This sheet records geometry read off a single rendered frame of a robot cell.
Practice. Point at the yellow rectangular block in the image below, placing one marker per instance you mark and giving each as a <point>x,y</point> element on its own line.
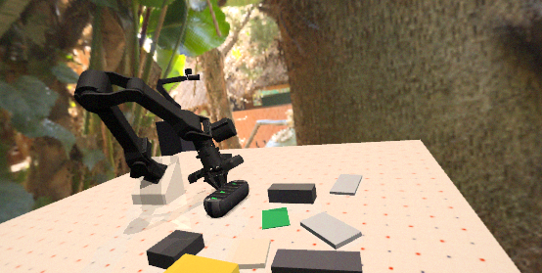
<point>196,264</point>

